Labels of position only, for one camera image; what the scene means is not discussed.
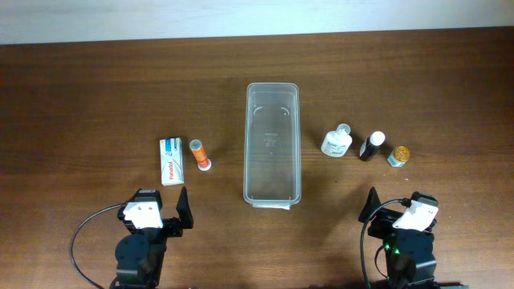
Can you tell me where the black cable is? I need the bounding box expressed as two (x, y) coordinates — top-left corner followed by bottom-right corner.
(69, 203), (126, 289)
(359, 197), (413, 289)

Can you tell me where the right black cable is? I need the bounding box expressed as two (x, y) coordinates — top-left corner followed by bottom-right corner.
(359, 197), (413, 289)

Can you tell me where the dark bottle white cap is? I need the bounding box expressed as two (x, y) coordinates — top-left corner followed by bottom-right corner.
(359, 131), (386, 161)

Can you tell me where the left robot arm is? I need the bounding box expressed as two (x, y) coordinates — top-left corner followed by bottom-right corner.
(109, 187), (194, 288)

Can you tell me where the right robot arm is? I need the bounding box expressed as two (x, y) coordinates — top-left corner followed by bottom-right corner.
(358, 188), (465, 289)

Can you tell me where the white Panadol box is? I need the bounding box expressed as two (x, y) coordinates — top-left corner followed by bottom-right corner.
(159, 137), (185, 186)

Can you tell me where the orange tablet tube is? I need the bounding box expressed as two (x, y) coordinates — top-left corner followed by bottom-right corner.
(190, 140), (212, 171)

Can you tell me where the white plastic bottle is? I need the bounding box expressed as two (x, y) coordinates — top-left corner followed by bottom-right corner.
(321, 124), (353, 157)

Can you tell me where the small jar gold lid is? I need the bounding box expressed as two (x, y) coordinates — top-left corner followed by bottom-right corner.
(387, 146), (411, 167)

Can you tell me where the left black cable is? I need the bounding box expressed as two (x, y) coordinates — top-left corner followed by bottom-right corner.
(69, 203), (126, 289)

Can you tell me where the clear plastic container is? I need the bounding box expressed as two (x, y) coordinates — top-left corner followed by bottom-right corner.
(243, 83), (301, 210)

